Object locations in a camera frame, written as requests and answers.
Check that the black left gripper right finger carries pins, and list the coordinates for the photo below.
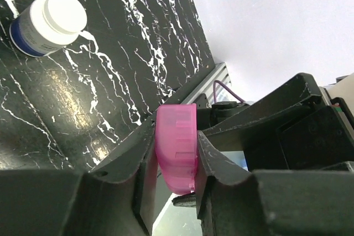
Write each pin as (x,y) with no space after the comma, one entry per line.
(233,201)

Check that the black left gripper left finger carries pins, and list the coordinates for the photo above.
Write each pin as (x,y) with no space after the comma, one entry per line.
(117,198)

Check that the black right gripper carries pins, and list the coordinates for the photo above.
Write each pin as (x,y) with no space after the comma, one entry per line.
(263,130)

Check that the pink weekly pill organizer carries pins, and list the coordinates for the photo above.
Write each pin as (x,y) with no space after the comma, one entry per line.
(176,146)

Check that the white pill bottle blue label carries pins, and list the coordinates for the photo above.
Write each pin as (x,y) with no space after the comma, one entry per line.
(47,26)

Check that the aluminium frame rail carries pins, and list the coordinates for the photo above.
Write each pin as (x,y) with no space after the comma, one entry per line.
(203,82)

